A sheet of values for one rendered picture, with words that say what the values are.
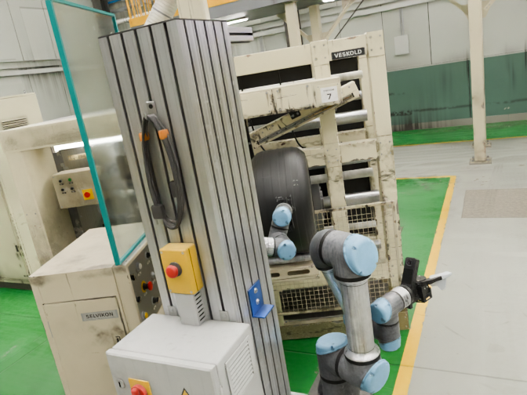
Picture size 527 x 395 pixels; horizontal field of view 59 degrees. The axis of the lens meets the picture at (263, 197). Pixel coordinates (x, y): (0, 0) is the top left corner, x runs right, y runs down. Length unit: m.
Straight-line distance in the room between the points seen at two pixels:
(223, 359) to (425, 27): 10.63
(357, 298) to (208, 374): 0.54
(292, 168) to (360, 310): 1.01
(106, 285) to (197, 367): 0.80
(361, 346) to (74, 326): 1.11
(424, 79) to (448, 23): 1.25
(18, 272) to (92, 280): 3.87
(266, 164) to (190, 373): 1.36
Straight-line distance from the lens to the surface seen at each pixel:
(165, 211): 1.29
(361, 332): 1.54
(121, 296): 1.90
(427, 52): 11.44
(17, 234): 5.50
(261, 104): 2.62
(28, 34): 13.53
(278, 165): 2.32
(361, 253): 1.40
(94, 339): 2.03
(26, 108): 5.67
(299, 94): 2.61
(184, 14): 2.42
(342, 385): 1.75
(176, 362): 1.22
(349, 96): 2.76
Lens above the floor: 1.88
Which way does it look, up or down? 15 degrees down
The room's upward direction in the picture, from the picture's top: 10 degrees counter-clockwise
